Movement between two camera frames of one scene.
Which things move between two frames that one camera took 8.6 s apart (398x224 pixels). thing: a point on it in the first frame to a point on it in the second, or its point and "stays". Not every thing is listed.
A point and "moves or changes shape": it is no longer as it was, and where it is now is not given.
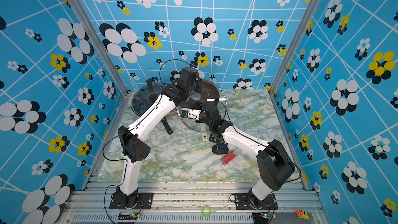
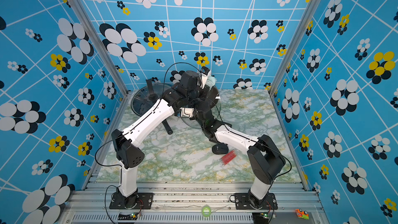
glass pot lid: x=144 y=97 stays
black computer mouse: x=220 y=149 stays
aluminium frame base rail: x=195 y=201 stays
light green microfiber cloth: x=201 y=75 moves or changes shape
